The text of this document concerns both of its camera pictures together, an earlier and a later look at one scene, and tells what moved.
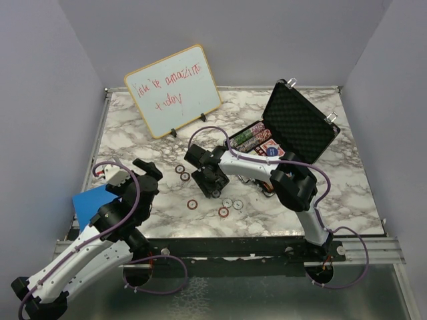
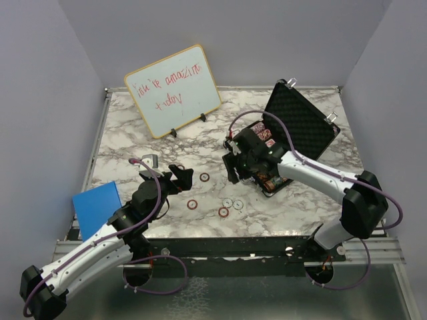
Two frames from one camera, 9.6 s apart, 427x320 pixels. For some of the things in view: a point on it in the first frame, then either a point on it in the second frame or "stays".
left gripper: x=149 y=168 to x=183 y=182
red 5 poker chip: x=192 y=204 stays
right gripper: x=205 y=188 to x=231 y=160
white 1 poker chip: x=227 y=203 stays
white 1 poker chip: x=237 y=205 stays
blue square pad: x=87 y=204 stays
